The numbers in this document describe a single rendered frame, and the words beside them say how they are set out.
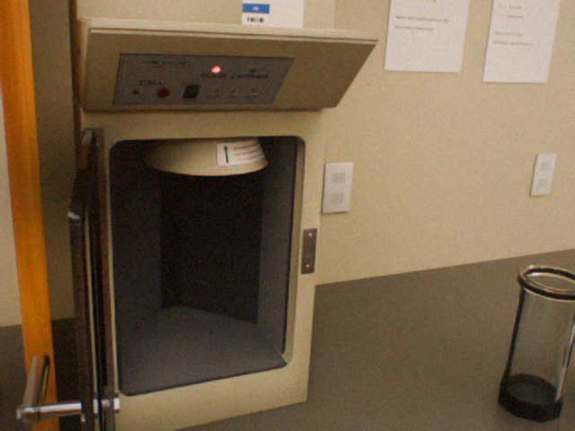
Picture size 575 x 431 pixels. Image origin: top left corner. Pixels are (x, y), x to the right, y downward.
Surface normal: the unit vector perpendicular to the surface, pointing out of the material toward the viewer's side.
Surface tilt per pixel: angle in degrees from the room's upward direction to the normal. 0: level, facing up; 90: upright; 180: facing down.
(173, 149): 66
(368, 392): 0
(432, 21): 90
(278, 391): 90
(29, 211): 90
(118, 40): 135
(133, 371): 0
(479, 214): 90
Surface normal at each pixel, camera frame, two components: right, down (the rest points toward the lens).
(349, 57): 0.25, 0.88
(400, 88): 0.40, 0.30
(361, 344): 0.06, -0.95
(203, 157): 0.09, -0.11
